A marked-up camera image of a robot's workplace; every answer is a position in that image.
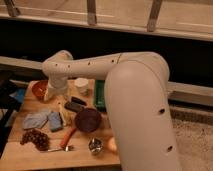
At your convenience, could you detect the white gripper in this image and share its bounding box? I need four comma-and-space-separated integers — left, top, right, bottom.
44, 77, 71, 105

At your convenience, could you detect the blue sponge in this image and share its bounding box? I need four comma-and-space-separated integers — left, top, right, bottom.
48, 112, 62, 132

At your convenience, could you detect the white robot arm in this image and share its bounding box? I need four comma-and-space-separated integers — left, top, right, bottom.
42, 51, 182, 171

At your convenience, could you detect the black rectangular block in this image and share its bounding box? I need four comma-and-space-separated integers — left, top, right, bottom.
64, 102, 84, 112

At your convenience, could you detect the red bowl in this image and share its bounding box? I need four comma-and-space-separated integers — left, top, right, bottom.
32, 80, 48, 101

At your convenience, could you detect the white cup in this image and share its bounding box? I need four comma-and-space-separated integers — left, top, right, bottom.
74, 78, 89, 95

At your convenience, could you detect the grey blue cloth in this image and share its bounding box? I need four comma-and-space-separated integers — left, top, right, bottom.
22, 110, 50, 130

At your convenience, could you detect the wooden table board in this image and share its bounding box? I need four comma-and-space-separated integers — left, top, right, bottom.
0, 81, 120, 171

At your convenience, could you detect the green plastic tray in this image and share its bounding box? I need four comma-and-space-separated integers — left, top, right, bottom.
93, 80, 106, 111

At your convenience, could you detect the bunch of dark grapes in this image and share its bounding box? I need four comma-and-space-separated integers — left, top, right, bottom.
20, 129, 50, 151

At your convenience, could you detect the metal spoon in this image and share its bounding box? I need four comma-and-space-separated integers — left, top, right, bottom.
41, 145, 74, 153

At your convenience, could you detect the small metal cup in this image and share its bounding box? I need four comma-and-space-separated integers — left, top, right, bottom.
88, 138, 103, 155

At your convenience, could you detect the orange round fruit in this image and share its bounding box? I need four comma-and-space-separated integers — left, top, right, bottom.
107, 137, 117, 153

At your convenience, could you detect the black handled tool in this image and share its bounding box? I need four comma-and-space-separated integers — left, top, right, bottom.
71, 96, 87, 106

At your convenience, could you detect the yellow handled brush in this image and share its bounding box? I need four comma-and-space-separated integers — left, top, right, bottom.
58, 103, 72, 126

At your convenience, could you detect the purple frying pan red handle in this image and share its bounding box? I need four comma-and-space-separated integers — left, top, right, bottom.
60, 108, 102, 149

